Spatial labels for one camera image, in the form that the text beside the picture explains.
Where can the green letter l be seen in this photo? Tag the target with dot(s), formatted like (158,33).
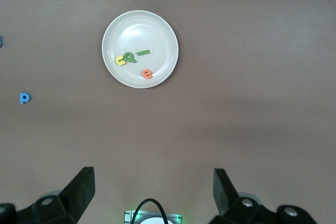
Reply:
(143,52)

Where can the beige plate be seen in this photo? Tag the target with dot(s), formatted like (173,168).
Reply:
(147,32)

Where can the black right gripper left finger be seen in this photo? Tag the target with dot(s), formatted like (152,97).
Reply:
(74,200)

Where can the blue letter p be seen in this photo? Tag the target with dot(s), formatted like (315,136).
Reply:
(23,99)

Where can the yellow letter u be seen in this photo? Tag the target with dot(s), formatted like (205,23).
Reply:
(118,61)

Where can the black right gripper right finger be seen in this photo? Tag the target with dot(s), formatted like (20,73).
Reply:
(228,205)

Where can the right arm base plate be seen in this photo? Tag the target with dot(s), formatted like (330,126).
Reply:
(128,216)

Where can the green letter p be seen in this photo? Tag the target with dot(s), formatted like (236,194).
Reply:
(131,59)

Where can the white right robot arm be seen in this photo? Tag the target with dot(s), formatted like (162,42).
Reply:
(152,221)

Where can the blue letter g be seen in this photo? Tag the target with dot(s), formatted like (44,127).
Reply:
(0,41)

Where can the brown table cover sheet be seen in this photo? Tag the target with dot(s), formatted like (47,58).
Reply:
(236,103)

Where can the orange letter e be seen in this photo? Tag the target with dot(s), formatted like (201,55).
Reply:
(147,75)

